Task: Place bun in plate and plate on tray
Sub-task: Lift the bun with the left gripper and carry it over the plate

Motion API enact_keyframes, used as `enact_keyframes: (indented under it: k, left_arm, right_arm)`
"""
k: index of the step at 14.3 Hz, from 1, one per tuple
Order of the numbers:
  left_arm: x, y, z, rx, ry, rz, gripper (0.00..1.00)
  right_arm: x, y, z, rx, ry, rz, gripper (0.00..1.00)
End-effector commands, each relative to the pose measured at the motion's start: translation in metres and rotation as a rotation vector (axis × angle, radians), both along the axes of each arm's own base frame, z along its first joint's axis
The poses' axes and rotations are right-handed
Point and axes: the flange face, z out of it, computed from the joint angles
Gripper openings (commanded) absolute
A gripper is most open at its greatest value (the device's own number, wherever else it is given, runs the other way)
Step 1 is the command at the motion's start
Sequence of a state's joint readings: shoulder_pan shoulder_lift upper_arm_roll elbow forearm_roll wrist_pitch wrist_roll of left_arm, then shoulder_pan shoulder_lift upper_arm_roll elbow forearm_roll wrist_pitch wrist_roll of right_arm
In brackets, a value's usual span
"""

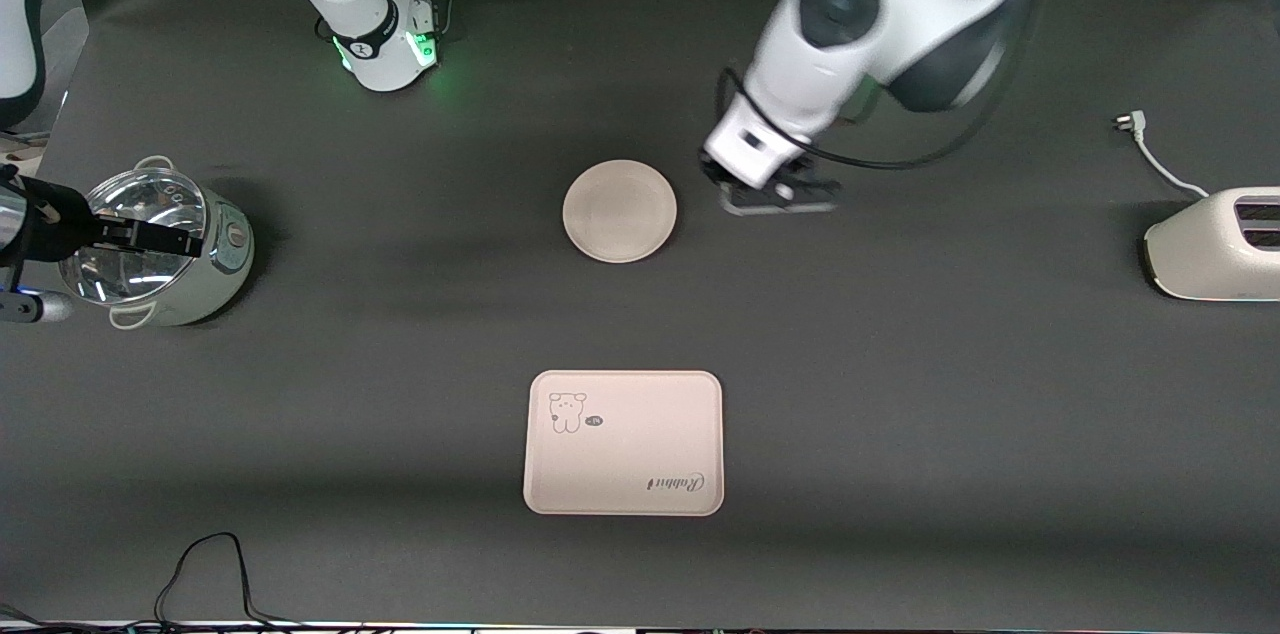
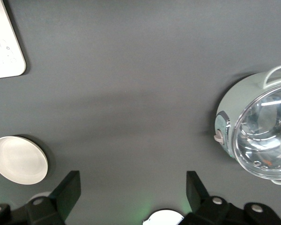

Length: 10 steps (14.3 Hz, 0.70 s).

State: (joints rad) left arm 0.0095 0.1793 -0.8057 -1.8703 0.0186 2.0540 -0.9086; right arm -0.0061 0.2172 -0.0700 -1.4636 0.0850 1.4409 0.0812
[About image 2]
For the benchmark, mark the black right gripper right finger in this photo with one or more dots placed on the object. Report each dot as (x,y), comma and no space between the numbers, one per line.
(201,201)

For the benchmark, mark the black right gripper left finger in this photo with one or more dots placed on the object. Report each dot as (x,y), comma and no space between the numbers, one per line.
(58,199)

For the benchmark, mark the round cream plate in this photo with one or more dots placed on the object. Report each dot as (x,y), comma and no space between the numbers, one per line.
(18,160)

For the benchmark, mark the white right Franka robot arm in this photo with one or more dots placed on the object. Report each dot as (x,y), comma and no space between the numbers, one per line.
(164,218)

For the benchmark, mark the cream rectangular tray with print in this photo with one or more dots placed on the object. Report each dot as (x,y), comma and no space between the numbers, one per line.
(3,42)

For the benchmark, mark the glass pot lid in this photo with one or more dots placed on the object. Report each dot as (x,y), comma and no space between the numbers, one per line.
(260,131)

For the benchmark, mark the pale green electric pot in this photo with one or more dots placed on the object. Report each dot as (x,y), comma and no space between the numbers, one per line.
(229,100)

